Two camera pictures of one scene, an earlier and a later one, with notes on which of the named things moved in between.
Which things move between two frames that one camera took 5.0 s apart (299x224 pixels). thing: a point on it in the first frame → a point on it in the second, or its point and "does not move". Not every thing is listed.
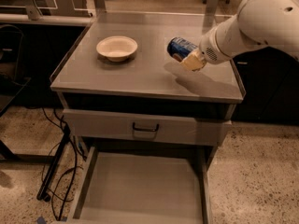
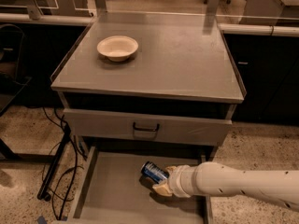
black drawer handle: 145,129 does not move
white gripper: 209,48 → 177,180
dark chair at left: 12,82 does not move
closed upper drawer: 110,126 does not move
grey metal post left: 99,0 does not move
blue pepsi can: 178,49 → 154,172
